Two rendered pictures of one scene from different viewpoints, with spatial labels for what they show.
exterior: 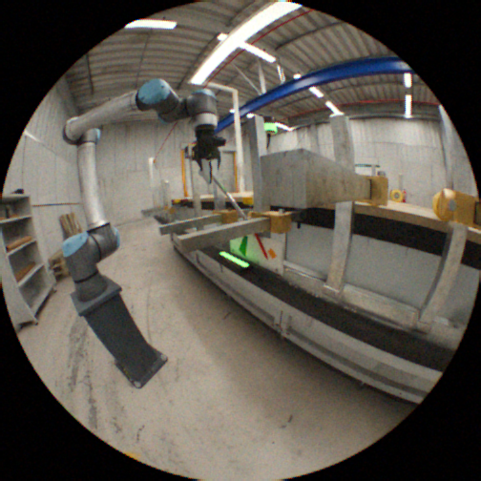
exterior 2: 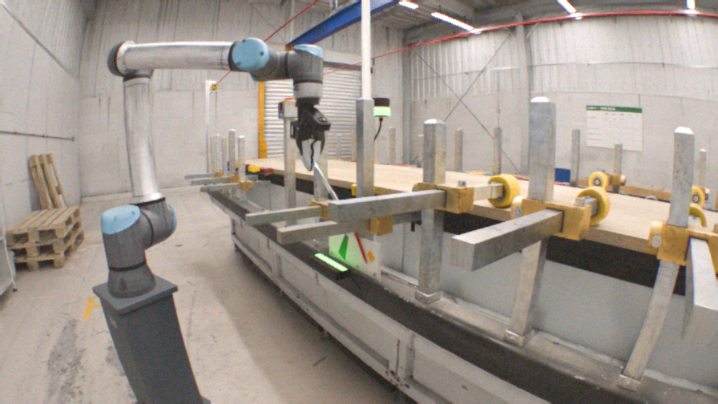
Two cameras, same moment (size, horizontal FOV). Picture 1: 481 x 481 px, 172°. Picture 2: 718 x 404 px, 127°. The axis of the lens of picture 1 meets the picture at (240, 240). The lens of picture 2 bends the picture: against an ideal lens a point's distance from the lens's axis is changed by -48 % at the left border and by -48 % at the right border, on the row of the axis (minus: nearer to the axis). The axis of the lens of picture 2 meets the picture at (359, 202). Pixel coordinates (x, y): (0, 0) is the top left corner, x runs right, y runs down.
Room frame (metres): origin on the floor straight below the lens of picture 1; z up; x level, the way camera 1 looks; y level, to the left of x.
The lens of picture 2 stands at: (-0.43, -0.08, 1.05)
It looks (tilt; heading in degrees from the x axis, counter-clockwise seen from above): 10 degrees down; 1
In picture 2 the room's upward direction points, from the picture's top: straight up
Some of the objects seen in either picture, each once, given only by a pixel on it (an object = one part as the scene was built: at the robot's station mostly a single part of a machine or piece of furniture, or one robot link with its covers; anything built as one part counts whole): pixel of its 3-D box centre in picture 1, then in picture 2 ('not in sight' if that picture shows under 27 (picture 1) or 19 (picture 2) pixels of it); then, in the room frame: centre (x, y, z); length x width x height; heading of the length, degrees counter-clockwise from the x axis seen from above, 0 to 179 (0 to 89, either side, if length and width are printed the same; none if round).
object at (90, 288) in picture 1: (88, 282); (129, 273); (0.43, 0.73, 0.65); 0.19 x 0.19 x 0.10
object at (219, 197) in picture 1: (219, 203); (320, 191); (0.68, 0.08, 0.89); 0.03 x 0.03 x 0.48; 36
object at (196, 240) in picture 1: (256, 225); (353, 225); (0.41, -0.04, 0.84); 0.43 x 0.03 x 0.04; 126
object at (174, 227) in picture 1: (214, 219); (312, 212); (0.62, 0.10, 0.83); 0.43 x 0.03 x 0.04; 126
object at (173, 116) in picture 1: (174, 109); (271, 66); (0.57, 0.22, 1.30); 0.12 x 0.12 x 0.09; 88
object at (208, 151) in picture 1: (204, 144); (306, 120); (0.58, 0.10, 1.12); 0.09 x 0.08 x 0.12; 36
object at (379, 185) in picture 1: (356, 188); (441, 195); (0.26, -0.23, 0.95); 0.13 x 0.06 x 0.05; 36
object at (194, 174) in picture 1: (196, 196); (289, 175); (0.89, 0.23, 0.93); 0.05 x 0.04 x 0.45; 36
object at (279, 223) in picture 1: (268, 219); (370, 220); (0.46, -0.09, 0.85); 0.13 x 0.06 x 0.05; 36
